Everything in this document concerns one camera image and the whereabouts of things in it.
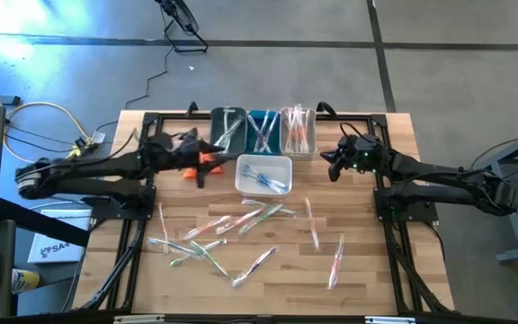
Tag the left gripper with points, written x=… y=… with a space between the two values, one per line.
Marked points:
x=173 y=150

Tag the grey metal table frame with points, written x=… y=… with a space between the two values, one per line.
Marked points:
x=511 y=202

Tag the translucent cream plastic bin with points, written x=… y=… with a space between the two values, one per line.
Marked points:
x=299 y=155

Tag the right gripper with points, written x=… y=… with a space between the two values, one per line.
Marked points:
x=362 y=153

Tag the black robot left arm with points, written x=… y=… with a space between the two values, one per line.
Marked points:
x=83 y=168

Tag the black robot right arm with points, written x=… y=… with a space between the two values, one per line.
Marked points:
x=443 y=177

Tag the grey plastic bin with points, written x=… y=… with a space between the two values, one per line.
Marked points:
x=216 y=144

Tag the yellow can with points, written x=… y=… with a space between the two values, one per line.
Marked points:
x=25 y=281

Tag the white printed box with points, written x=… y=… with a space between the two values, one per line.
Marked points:
x=59 y=238

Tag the black floor fan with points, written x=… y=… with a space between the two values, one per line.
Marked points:
x=182 y=18

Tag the black clamp hook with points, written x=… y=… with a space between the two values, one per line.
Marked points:
x=326 y=108
x=191 y=108

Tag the pile of wrapped toothbrushes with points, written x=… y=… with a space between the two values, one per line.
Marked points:
x=286 y=318

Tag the teal plastic bin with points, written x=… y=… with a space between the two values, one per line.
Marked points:
x=252 y=146

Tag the aluminium bracket strip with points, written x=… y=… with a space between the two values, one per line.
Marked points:
x=140 y=319
x=389 y=320

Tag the blue toothbrush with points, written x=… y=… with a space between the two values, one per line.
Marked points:
x=261 y=177
x=169 y=245
x=265 y=184
x=268 y=180
x=256 y=173

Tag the orange cloth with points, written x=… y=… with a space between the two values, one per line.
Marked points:
x=211 y=158

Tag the white wrapped toothbrush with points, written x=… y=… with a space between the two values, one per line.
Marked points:
x=163 y=227

